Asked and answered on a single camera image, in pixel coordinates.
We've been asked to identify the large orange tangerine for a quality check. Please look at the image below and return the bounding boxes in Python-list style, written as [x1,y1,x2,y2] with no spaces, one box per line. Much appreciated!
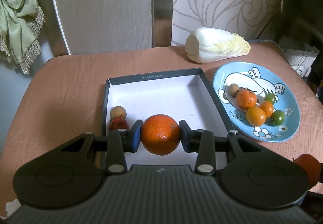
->
[141,114,181,156]

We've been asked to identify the brown round longan fruit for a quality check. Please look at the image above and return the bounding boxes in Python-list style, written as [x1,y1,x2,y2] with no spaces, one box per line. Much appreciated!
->
[228,84,240,98]

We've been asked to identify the round green tomato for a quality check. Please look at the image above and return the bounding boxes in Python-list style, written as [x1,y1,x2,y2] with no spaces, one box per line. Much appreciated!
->
[264,93,276,105]

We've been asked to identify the small red apple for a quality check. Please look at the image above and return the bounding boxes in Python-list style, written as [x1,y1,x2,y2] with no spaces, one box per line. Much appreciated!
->
[108,118,130,132]

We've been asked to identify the small brown longan fruit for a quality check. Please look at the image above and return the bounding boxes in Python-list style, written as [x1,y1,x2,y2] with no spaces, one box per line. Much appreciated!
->
[110,106,127,120]

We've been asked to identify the shallow black-rimmed white box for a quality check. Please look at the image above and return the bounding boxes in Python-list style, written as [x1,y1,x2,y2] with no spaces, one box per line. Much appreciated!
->
[101,68,236,168]

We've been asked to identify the blue cartoon bear plate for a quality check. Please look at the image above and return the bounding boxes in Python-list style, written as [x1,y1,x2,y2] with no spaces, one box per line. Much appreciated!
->
[213,62,301,142]

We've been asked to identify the napa cabbage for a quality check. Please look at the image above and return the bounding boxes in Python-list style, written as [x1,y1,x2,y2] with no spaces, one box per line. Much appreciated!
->
[185,27,251,64]

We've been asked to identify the grey upholstered chair back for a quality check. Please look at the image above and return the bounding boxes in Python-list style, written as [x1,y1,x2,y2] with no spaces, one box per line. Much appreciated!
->
[38,0,173,56]

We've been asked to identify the green fringed curtain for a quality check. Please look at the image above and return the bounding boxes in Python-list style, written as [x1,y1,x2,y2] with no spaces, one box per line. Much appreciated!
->
[1,0,45,75]

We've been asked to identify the black television screen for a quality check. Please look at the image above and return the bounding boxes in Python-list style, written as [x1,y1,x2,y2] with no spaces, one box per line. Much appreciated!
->
[274,0,322,77]

